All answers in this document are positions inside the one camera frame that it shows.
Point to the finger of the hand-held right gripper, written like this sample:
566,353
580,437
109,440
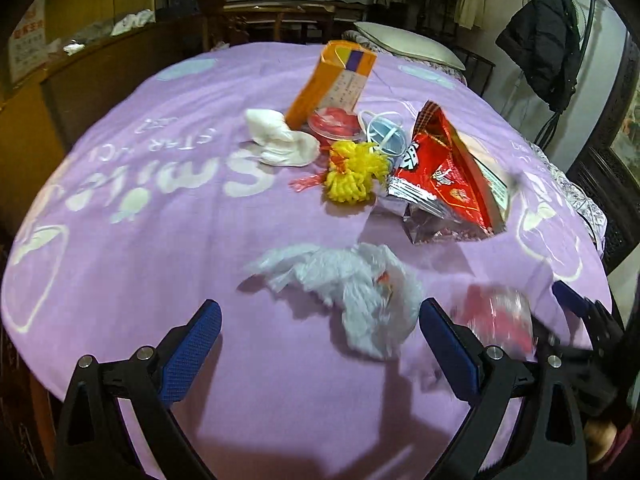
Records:
570,296
545,340

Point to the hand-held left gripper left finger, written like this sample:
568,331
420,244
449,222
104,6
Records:
195,355

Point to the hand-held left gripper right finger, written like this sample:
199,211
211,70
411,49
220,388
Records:
450,355

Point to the red plastic wrapper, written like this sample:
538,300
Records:
495,317

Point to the white plastic bag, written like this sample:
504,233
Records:
360,300

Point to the red snack bag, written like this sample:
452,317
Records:
450,180

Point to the yellow pompom flower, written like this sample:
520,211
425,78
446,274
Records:
350,175

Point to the blue face mask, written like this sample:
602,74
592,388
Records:
387,135

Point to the white tissue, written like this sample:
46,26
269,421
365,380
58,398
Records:
280,135

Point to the red jelly cup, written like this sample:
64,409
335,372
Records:
332,122

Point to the orange cardboard box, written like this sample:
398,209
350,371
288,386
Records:
320,85

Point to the person's right hand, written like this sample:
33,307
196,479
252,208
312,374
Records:
600,440

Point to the purple printed blanket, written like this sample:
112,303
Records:
150,210

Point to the small red candy wrapper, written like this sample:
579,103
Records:
310,181

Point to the black metal headboard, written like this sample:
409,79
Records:
475,67

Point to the black jacket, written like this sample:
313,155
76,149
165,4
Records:
540,40

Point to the white pillow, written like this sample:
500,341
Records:
410,42

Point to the small white cloth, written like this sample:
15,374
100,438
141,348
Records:
74,48

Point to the carved wooden chair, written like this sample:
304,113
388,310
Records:
220,20

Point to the wooden table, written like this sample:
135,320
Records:
280,10

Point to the white box with red print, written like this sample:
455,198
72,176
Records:
27,40

